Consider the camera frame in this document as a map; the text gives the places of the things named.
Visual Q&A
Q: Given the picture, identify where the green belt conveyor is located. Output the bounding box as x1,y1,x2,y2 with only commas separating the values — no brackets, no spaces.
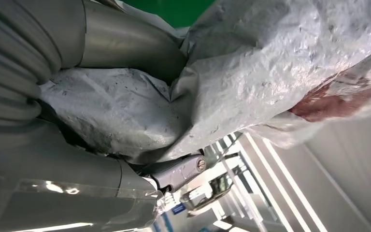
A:
121,0,216,28

